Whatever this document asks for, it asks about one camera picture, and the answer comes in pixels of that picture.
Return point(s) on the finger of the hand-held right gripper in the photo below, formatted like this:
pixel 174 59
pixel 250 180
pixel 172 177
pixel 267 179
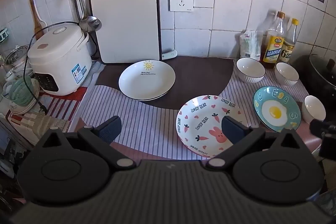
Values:
pixel 319 125

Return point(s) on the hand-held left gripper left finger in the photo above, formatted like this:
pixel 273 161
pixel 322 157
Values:
pixel 111 129

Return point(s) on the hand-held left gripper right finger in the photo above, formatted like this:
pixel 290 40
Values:
pixel 232 130

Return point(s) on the white ribbed bowl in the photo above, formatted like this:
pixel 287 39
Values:
pixel 249 70
pixel 286 74
pixel 313 108

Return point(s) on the teal plate with egg print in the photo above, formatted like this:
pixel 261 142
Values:
pixel 275 108

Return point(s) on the plain white plate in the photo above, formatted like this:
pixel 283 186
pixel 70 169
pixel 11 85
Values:
pixel 160 98

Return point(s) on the white plate with sun print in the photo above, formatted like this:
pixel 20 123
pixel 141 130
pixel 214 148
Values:
pixel 147 82

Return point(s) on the striped brown table mat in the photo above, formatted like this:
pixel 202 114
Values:
pixel 147 121

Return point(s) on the glass wok lid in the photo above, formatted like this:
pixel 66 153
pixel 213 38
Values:
pixel 323 77

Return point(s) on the red striped cloth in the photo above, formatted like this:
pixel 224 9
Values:
pixel 60 106

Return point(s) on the black wok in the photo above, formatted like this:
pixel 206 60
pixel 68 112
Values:
pixel 302 69

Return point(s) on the yellow cap vinegar bottle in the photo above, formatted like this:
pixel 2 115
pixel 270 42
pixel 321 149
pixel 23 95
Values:
pixel 288 50

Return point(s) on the clear plastic bag packet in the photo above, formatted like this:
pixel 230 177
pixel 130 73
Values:
pixel 249 45

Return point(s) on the yellow label sauce bottle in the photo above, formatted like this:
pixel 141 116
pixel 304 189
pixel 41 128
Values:
pixel 274 50

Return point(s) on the white rice cooker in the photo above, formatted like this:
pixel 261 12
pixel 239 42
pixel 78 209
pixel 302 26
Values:
pixel 57 56

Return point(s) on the green plastic basket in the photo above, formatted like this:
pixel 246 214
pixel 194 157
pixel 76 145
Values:
pixel 21 92

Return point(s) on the clear empty bottle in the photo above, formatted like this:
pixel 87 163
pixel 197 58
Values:
pixel 263 29

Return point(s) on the white cutting board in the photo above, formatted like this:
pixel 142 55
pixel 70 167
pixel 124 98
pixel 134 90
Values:
pixel 123 19

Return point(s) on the glass pot lid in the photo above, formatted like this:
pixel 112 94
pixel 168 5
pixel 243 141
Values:
pixel 15 56

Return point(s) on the wooden spatula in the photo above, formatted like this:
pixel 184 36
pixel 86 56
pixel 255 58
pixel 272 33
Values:
pixel 32 6

